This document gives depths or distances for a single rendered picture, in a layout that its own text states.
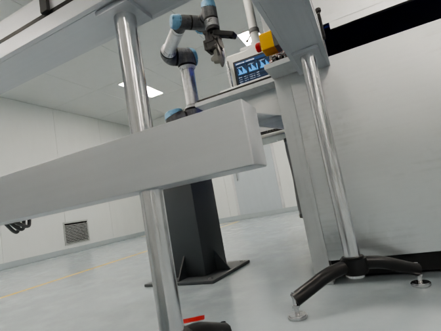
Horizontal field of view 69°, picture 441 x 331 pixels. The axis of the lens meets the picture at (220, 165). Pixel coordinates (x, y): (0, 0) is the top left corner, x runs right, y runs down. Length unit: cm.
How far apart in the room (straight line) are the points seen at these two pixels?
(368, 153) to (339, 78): 31
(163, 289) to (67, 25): 63
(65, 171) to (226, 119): 41
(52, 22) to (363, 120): 106
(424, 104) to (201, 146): 95
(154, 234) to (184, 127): 22
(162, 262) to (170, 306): 9
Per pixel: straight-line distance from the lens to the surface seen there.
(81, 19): 86
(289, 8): 94
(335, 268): 110
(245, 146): 55
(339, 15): 147
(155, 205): 67
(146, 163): 65
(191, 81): 212
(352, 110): 134
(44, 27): 92
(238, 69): 264
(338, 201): 110
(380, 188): 132
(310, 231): 135
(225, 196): 753
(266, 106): 151
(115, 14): 82
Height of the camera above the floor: 37
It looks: 7 degrees up
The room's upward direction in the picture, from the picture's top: 10 degrees counter-clockwise
